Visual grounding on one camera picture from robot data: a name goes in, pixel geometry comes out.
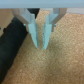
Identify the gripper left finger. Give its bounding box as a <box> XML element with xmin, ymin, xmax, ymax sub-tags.
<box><xmin>11</xmin><ymin>7</ymin><xmax>45</xmax><ymax>51</ymax></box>

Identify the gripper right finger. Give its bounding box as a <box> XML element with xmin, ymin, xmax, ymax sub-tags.
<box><xmin>42</xmin><ymin>7</ymin><xmax>68</xmax><ymax>51</ymax></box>

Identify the black drawer handle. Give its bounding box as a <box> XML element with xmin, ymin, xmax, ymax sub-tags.
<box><xmin>0</xmin><ymin>14</ymin><xmax>30</xmax><ymax>83</ymax></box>

